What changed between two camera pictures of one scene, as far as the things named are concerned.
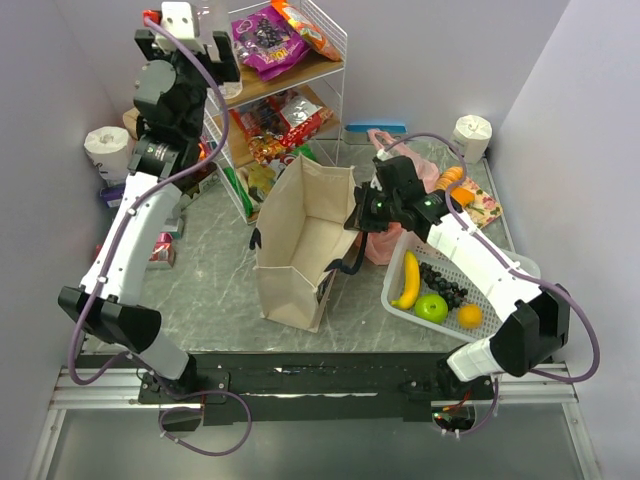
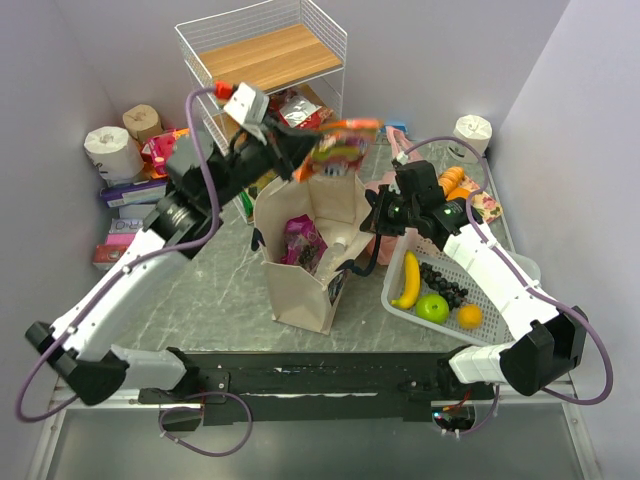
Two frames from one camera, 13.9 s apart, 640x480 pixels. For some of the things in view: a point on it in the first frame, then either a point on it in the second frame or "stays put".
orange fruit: [470, 316] stays put
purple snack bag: [267, 44] to [303, 244]
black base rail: [305, 387] stays put
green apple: [431, 308] stays put
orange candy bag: [309, 28] to [338, 149]
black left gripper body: [220, 55] to [279, 148]
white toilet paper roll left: [108, 148] stays put
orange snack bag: [462, 196] stays put
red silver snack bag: [302, 117] stays put
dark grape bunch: [450, 291] stays put
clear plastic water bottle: [228, 18] to [331, 258]
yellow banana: [412, 277] stays put
